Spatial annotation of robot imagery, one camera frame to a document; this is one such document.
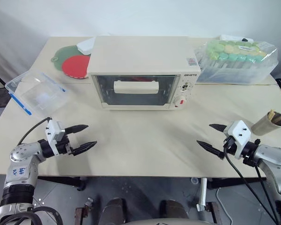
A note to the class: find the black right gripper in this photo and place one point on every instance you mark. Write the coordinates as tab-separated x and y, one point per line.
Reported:
230	145

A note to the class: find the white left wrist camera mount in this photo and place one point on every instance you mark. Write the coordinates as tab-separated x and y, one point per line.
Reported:
53	131

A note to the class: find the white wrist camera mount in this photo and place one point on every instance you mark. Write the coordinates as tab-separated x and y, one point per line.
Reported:
238	133
53	131

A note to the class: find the plastic bag of capped tubes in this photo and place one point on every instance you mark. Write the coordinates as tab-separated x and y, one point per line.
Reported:
236	63

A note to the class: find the green round silicone mat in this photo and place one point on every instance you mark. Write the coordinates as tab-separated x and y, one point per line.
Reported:
63	55

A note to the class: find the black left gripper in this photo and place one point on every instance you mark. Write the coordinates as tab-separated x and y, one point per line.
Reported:
65	146

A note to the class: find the silver table leg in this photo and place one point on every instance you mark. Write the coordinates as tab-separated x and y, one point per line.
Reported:
203	192

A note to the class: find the clear box with blue clips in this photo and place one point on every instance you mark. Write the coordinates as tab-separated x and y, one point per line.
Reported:
37	93

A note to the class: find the gold metal cup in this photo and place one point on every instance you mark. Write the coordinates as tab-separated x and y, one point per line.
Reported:
267	126

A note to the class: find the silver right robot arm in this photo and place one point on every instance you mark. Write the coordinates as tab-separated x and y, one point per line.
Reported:
271	155

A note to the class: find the white knob with red mark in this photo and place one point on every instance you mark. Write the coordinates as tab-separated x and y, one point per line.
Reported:
179	101

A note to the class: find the black table frame bar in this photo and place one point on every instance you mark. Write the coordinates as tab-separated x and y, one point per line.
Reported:
234	182

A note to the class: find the dark rounded shape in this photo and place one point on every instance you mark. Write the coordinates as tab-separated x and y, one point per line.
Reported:
113	211
173	211

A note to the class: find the cream toaster oven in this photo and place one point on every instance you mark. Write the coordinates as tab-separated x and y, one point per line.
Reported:
140	56

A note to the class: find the red round plate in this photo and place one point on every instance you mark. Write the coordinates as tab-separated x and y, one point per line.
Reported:
75	66

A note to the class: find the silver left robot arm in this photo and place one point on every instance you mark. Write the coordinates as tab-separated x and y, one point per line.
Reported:
21	152

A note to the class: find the white flat device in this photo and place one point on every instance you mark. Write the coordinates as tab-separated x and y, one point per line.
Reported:
234	37

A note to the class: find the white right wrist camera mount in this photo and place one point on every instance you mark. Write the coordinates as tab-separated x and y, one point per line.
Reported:
238	133

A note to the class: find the wooden sticks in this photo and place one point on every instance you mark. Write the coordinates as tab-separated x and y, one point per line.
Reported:
271	114

